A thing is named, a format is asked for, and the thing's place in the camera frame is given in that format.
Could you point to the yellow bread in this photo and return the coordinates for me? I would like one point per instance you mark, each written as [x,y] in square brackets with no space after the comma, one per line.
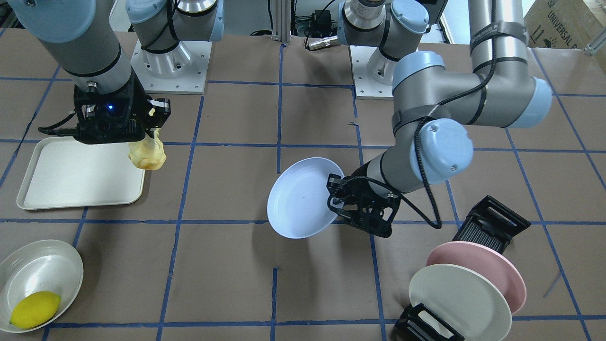
[147,154]

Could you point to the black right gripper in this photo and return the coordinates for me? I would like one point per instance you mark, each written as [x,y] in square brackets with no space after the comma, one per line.
[138,105]

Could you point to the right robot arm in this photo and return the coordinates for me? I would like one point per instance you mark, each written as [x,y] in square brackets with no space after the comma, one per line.
[78,35]

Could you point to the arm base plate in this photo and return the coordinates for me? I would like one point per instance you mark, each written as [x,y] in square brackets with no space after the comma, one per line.
[180,71]
[376,77]

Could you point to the white oval dish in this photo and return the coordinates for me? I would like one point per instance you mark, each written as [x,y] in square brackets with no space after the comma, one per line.
[43,266]

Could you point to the white rectangular tray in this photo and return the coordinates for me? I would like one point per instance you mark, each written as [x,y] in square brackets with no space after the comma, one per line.
[64,173]

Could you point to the pink plate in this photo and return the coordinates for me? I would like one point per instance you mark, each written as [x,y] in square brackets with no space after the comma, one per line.
[488,263]

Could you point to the cream plate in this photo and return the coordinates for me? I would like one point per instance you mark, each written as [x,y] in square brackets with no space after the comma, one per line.
[464,299]

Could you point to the silver metal cylinder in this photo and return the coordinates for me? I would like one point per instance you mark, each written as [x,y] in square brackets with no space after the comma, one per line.
[324,42]

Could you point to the cardboard box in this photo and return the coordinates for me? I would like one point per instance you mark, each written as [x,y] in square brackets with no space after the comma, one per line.
[564,23]

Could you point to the black dish rack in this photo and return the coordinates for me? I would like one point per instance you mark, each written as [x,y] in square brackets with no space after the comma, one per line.
[489,223]

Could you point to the blue plate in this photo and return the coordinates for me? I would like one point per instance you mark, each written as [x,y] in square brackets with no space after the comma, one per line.
[297,206]

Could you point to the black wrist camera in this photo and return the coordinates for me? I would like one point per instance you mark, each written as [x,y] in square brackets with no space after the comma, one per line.
[373,214]

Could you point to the yellow lemon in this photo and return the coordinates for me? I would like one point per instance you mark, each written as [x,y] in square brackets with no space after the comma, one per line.
[35,309]

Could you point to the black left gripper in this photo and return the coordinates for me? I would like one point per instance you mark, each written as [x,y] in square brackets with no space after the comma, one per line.
[361,186]

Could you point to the aluminium frame post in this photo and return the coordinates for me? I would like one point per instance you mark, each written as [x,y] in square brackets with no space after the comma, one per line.
[282,13]

